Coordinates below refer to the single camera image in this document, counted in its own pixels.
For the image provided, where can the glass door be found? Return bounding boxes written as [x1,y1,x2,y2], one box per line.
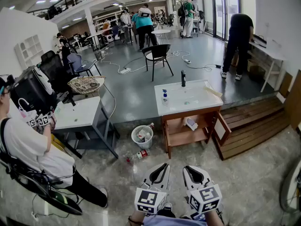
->
[201,0,241,41]

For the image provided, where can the blue chair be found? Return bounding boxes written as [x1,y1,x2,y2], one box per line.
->
[66,52,102,78]

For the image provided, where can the white wall shelf unit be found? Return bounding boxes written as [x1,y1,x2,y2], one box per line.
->
[14,34,44,71]

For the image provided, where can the black power cable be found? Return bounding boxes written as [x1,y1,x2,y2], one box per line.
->
[188,63,222,72]

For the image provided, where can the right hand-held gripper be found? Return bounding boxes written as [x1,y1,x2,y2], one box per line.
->
[182,165,223,215]

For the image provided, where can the clear bottle red label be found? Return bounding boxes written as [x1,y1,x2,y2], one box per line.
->
[126,149,150,163]

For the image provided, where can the white power cable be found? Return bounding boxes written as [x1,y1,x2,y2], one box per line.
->
[98,49,191,73]

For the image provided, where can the wooden slat step platform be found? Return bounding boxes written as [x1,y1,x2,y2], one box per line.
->
[212,96,292,161]

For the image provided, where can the wooden vanity cabinet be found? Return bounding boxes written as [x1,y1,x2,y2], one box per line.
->
[161,105,224,160]

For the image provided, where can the bicycle wheel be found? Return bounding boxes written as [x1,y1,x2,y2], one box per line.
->
[279,158,301,214]

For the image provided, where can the white ceramic sink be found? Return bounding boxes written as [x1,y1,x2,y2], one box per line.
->
[154,79,224,117]

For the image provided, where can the black equipment case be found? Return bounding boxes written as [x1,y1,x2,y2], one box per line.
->
[10,65,58,115]

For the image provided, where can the short black faucet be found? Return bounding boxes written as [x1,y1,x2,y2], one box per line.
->
[66,91,77,107]

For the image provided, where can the white mesh waste basket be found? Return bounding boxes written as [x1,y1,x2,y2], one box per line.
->
[131,125,154,150]

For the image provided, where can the black metal chair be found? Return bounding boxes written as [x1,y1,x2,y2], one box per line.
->
[141,43,174,82]

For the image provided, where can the black mesh office chair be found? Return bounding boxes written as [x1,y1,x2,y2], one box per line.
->
[37,50,79,97]

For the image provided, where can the white desk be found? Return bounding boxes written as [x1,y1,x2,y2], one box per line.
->
[247,35,287,93]

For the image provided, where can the person's light blue shirt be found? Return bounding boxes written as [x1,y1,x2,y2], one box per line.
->
[143,214,208,226]

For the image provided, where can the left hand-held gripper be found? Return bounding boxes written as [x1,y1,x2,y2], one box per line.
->
[134,163,171,215]

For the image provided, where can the black wrist band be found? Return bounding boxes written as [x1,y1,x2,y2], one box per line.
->
[128,216,144,226]

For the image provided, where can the gold wire chair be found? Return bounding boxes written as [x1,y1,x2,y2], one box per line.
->
[67,75,117,118]

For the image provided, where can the white round table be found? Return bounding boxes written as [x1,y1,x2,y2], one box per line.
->
[150,29,172,45]

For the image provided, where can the person's right forearm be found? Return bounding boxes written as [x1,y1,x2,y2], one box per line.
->
[204,210,224,226]

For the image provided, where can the person's left forearm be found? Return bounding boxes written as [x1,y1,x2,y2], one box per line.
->
[128,210,148,226]

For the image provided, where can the person's black trousers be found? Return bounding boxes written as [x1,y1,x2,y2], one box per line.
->
[155,208,176,219]

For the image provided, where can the white shelving rack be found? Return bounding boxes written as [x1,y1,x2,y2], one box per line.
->
[92,9,123,33]

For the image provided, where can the beige wooden strip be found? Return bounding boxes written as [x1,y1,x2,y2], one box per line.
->
[204,86,223,97]

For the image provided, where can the blue-capped soap bottle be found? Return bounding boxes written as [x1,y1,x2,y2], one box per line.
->
[161,89,170,107]

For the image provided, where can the cardboard box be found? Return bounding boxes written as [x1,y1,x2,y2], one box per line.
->
[230,50,240,67]

